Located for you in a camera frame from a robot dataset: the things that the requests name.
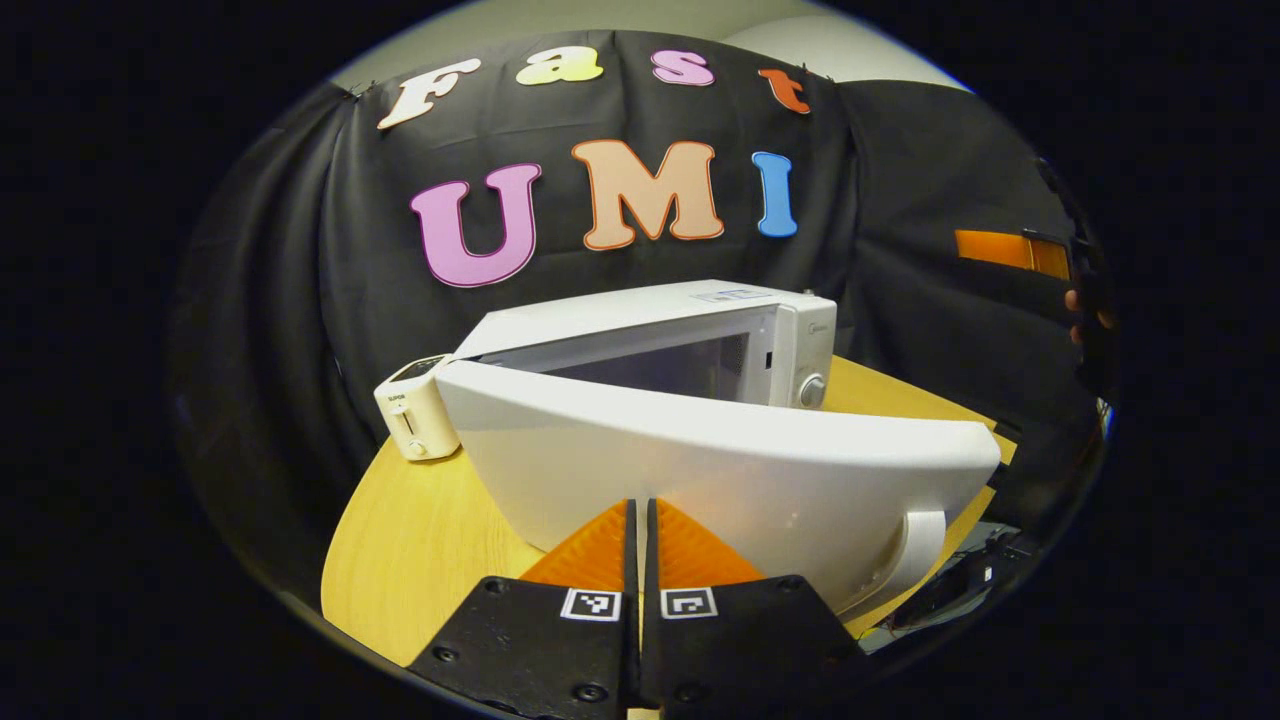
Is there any white microwave oven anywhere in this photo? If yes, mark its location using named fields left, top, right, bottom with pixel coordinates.
left=435, top=280, right=1003, bottom=616

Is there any black backdrop cloth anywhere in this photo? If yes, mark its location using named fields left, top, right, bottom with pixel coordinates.
left=170, top=30, right=1111, bottom=601

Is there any white toaster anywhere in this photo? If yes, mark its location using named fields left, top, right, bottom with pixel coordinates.
left=374, top=354, right=463, bottom=462

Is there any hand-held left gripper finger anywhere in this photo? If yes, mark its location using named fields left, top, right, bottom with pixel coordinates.
left=640, top=498, right=871, bottom=720
left=405, top=498, right=641, bottom=720

